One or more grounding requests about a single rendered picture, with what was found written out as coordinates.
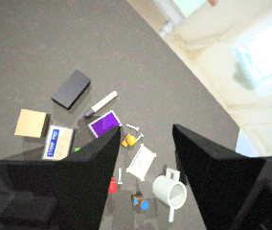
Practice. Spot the beige rectangular block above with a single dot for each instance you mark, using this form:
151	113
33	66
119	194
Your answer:
31	123

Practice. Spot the yellow and brown rubber stamp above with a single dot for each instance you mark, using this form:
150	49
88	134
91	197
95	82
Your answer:
128	140

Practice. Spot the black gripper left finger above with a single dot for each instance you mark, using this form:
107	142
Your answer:
80	181

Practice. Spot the red and tan rubber stamp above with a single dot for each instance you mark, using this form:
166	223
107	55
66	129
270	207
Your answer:
113	186

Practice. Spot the cream paper card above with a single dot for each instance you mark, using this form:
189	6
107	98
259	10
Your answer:
141	162

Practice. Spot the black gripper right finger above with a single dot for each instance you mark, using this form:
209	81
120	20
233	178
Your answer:
224	183

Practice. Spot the white cylinder with grey end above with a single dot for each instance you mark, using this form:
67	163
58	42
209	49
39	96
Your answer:
100	104

